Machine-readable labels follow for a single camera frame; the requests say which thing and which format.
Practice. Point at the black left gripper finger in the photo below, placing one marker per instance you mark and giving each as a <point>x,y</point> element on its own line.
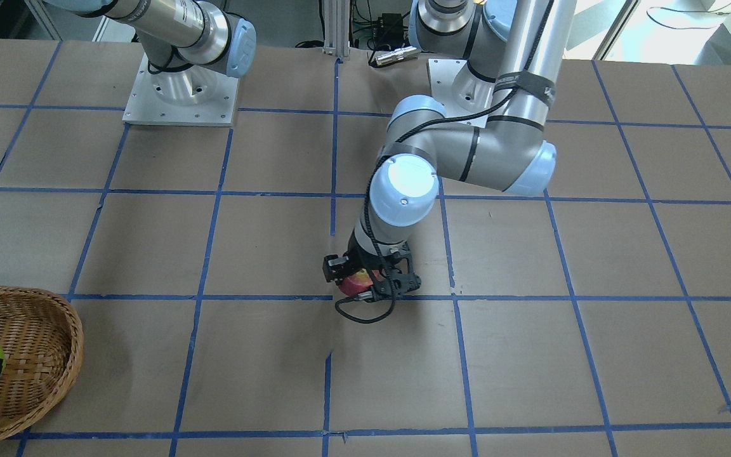
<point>336,268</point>

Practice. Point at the aluminium frame post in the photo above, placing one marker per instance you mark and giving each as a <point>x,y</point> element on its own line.
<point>336,27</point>

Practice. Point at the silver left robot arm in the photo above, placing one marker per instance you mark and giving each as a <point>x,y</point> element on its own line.
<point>490,136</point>

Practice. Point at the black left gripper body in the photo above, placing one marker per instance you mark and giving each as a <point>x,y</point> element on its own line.
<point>360,258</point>

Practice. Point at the red yellow apple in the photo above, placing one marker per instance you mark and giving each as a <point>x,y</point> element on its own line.
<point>360,281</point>

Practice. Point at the wicker basket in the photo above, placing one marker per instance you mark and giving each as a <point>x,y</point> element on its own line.
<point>42,339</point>

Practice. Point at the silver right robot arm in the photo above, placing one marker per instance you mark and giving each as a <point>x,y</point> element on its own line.
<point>62,220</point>

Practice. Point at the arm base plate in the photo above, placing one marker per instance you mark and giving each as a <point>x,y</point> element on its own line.
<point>181,95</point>
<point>453,84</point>

